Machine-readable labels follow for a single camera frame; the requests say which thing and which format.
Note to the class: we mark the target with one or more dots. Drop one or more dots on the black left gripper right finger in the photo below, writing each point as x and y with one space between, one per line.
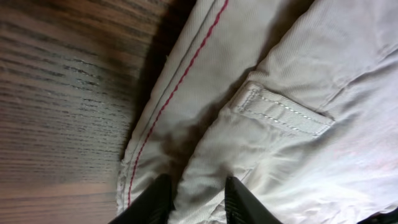
242 207

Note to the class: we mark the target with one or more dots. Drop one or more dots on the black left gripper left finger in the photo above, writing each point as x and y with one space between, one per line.
152 206

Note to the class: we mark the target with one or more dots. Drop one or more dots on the beige khaki shorts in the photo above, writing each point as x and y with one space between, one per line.
297 99

